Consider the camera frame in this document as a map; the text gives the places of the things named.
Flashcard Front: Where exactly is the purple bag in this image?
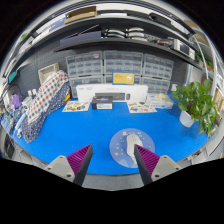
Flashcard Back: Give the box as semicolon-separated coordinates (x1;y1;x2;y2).
9;93;23;110

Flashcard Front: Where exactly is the teal tool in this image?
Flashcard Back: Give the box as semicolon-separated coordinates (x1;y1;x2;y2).
7;70;18;84

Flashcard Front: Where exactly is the small black box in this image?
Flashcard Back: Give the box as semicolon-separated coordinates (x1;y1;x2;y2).
91;95;114;111

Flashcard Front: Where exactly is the white woven basket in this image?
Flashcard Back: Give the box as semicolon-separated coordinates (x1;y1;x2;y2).
37;62;61;86

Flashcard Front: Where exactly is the navy polka-dot cloth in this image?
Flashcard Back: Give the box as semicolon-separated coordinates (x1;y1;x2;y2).
20;81;72;144

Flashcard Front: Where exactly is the white computer mouse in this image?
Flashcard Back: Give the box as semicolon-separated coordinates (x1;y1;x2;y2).
125;133;145;165

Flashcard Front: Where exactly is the white blue tissue box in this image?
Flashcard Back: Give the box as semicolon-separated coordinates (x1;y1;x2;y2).
145;92;175;110

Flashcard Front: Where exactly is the food sticker sheet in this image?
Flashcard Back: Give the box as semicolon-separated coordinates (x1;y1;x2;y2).
61;100;91;113

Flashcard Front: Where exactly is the white plant pot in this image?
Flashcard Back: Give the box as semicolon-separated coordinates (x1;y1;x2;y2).
178;109;196;129

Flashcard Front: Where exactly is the red blue checkered cloth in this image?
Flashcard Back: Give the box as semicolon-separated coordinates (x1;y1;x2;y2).
26;69;70;124

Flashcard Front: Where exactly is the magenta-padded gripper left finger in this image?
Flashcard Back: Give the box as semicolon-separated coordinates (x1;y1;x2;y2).
43;143;94;187

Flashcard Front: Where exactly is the yellow and blue box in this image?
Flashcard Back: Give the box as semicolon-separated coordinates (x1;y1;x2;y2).
111;71;136;86

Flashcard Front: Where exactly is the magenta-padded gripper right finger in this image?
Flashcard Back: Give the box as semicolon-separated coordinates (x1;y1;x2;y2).
134;143;184;186

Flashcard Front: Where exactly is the cartoon sticker sheet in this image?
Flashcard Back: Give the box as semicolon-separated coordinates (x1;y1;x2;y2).
127;101;158;114

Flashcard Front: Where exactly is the long white keyboard box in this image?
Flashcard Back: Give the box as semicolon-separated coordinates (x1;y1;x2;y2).
75;83;149;104

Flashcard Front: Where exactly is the green leafy plant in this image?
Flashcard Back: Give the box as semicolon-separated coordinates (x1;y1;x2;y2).
171;78;221;138

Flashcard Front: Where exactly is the round blue cartoon mouse pad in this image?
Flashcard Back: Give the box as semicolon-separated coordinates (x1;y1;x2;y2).
109;128;156;169

